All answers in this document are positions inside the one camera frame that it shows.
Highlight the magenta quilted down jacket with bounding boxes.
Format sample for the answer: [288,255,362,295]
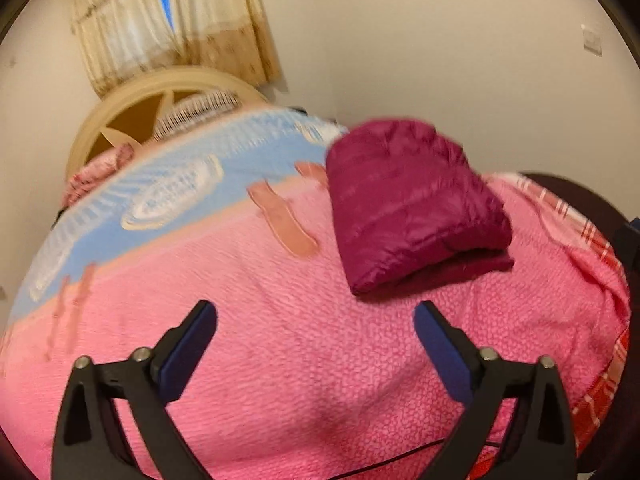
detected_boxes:
[326,119,514,298]

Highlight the red plaid bed sheet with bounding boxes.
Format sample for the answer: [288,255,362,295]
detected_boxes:
[461,174,631,452]

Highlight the pink and blue bedspread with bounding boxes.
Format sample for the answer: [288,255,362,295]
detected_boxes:
[0,105,632,480]

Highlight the folded pink floral blanket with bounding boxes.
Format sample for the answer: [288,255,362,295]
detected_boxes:
[61,143,134,209]

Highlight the cream wooden headboard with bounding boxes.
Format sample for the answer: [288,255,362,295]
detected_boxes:
[65,66,268,178]

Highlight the striped pillow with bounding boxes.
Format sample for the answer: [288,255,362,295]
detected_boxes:
[152,88,242,141]

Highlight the beige floral curtain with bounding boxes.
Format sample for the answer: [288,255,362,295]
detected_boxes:
[70,0,281,96]

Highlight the thin black cable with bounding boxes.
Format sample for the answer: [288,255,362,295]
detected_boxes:
[326,435,504,480]

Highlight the white wall outlet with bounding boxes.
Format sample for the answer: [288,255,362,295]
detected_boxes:
[580,24,603,56]

